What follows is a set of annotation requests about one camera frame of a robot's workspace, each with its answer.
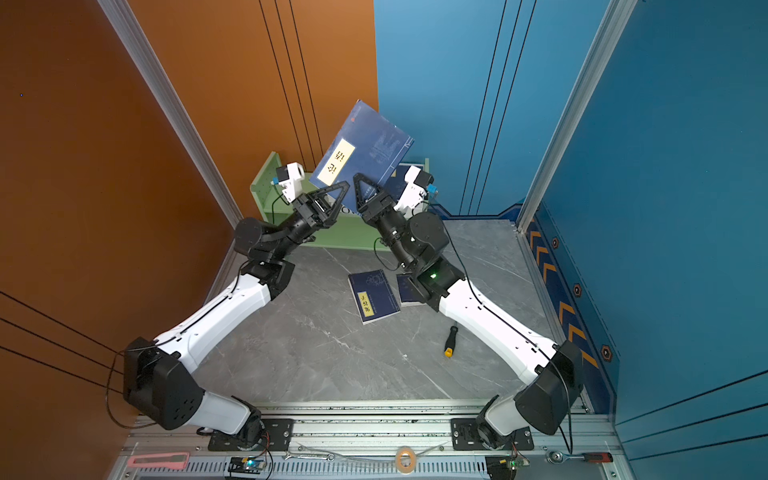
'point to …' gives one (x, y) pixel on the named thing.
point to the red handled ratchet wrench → (557, 457)
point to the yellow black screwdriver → (450, 342)
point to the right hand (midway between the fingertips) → (354, 180)
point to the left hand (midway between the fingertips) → (347, 188)
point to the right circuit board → (503, 467)
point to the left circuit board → (246, 465)
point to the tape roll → (405, 460)
